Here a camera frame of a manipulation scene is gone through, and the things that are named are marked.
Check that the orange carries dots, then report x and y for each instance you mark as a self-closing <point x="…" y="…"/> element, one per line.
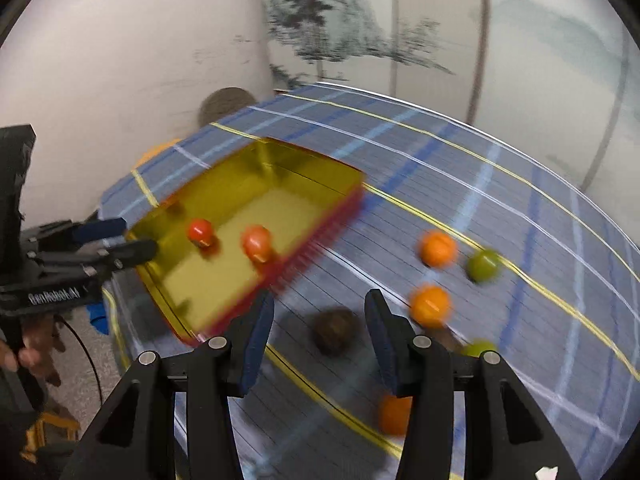
<point x="394" y="415"/>
<point x="430" y="306"/>

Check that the person's left hand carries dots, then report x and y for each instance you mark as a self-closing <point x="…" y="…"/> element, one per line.
<point x="42" y="352"/>

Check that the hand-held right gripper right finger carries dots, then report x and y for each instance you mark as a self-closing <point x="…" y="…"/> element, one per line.
<point x="382" y="347"/>

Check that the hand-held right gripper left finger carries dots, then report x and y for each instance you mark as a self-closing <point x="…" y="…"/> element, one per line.
<point x="257" y="345"/>

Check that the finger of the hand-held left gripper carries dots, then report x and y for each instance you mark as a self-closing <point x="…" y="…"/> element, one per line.
<point x="100" y="230"/>
<point x="130" y="255"/>

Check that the red tomato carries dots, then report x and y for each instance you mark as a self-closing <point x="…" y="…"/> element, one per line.
<point x="201" y="232"/>
<point x="257" y="242"/>

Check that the yellow and black object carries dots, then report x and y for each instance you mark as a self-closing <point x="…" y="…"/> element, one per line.
<point x="47" y="435"/>

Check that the blue cloth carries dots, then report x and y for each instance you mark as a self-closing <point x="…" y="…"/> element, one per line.
<point x="97" y="315"/>

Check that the ink landscape folding screen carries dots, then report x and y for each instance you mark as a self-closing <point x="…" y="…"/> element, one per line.
<point x="425" y="20"/>

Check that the blue plaid tablecloth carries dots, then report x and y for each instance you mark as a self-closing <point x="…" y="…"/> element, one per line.
<point x="500" y="200"/>

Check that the round brown stool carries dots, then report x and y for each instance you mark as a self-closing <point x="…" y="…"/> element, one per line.
<point x="222" y="105"/>

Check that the orange object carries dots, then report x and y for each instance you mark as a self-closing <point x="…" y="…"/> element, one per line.
<point x="157" y="150"/>

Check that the red and gold tin box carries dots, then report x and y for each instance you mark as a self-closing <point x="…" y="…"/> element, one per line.
<point x="280" y="215"/>

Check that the dark brown round fruit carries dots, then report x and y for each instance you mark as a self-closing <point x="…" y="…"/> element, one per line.
<point x="334" y="331"/>

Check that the small orange mandarin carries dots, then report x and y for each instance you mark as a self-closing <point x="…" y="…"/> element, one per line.
<point x="437" y="249"/>

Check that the green tomato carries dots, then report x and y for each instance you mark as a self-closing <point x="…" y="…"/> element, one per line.
<point x="477" y="347"/>
<point x="484" y="265"/>

